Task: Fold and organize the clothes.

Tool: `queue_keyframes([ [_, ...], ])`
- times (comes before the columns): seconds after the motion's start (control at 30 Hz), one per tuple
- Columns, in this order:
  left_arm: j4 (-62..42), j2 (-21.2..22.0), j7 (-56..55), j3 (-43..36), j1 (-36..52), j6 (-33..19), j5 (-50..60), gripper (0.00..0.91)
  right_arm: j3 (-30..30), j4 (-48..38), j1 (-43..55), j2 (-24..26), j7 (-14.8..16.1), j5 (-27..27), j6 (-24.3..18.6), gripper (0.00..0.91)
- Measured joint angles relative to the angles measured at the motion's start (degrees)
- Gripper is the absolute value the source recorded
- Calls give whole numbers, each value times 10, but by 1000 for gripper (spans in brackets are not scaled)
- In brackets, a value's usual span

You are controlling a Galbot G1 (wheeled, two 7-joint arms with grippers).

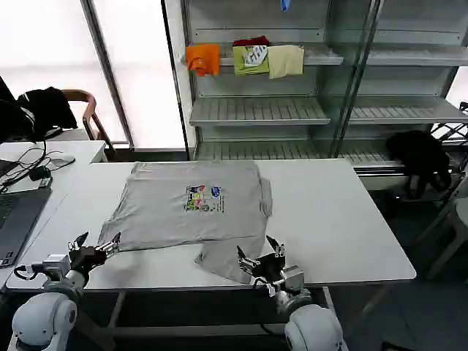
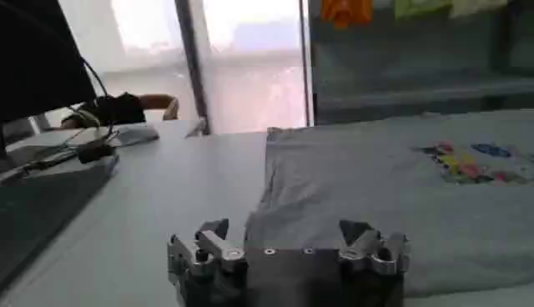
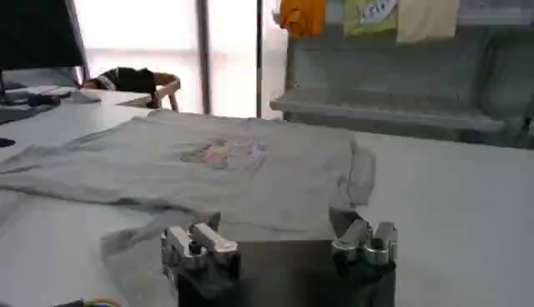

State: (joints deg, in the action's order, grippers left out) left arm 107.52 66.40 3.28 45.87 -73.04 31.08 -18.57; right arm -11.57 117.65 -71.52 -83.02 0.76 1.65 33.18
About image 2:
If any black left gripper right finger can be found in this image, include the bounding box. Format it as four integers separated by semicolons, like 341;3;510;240
338;219;411;277

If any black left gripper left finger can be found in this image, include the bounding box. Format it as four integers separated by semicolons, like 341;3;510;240
166;217;248;289

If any grey printed t-shirt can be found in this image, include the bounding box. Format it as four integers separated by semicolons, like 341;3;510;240
244;110;534;298

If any black computer mouse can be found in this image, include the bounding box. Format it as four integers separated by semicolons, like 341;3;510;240
76;143;116;164

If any brown wooden chair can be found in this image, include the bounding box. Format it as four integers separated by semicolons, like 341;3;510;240
137;93;180;123

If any black jacket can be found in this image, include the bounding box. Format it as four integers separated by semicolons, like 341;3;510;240
61;92;148;128

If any dark grey laptop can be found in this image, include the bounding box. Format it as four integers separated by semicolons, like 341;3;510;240
0;156;120;293

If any grey metal shelf rack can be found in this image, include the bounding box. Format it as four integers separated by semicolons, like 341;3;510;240
307;0;534;127

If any black computer monitor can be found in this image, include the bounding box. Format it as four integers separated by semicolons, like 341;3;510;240
0;0;98;124

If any grey window frame post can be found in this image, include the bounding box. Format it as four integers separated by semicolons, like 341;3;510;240
174;0;213;136

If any black desk cable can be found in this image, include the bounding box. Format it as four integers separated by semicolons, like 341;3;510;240
79;57;118;143

